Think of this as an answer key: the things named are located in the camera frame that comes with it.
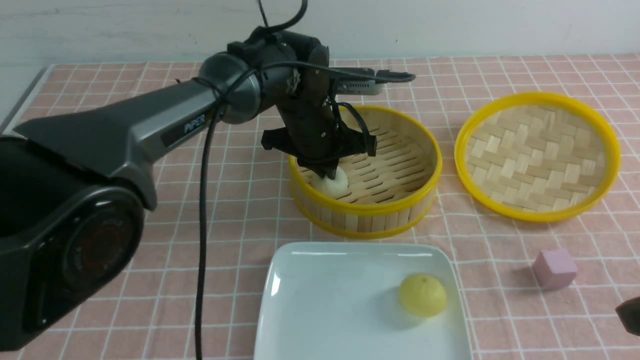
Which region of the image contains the yellow-rimmed woven steamer lid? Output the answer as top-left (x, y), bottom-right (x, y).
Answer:
top-left (454, 91), bottom-right (621, 223)

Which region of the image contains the white square plate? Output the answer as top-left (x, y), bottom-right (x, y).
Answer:
top-left (253, 241), bottom-right (474, 360)

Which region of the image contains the yellow steamed bun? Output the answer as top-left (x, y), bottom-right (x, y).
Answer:
top-left (398, 273), bottom-right (448, 318)

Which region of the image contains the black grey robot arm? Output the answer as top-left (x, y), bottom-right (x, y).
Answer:
top-left (1, 27), bottom-right (377, 352)

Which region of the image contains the dark object at edge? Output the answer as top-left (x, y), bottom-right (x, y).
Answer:
top-left (615, 296), bottom-right (640, 337)

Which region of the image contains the pink checkered tablecloth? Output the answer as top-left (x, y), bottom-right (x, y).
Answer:
top-left (0, 54), bottom-right (640, 360)

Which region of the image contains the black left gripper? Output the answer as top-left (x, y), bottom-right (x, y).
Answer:
top-left (261, 67), bottom-right (378, 180)

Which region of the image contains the yellow-rimmed bamboo steamer basket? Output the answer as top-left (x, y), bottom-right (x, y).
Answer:
top-left (288, 104), bottom-right (443, 240)

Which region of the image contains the pink cube block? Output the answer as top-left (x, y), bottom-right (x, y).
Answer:
top-left (531, 248), bottom-right (578, 291)

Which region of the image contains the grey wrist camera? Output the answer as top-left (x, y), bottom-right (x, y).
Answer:
top-left (329, 73), bottom-right (384, 96)

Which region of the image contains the black cable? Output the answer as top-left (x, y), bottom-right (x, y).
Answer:
top-left (194, 0), bottom-right (417, 360)

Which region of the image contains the pale white steamed bun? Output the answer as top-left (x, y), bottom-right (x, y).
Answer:
top-left (310, 166), bottom-right (349, 199)

